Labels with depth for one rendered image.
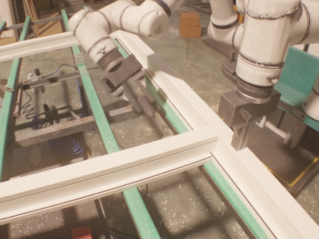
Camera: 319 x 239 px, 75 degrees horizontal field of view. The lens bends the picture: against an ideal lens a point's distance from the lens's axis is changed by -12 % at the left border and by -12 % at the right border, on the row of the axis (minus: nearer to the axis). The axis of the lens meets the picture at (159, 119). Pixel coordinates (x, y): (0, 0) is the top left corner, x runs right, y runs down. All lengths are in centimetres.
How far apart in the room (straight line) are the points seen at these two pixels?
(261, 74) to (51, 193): 49
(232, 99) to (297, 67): 94
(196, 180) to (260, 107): 123
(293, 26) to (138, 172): 44
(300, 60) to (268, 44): 96
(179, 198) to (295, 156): 78
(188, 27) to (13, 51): 309
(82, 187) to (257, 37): 47
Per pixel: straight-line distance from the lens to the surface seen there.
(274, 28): 41
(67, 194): 57
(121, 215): 153
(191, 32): 409
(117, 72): 71
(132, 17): 70
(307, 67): 135
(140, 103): 71
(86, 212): 88
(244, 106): 46
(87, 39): 72
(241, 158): 57
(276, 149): 158
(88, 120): 85
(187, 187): 164
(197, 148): 60
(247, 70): 44
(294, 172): 149
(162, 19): 68
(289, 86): 143
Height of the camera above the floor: 133
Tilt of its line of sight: 39 degrees down
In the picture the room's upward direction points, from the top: straight up
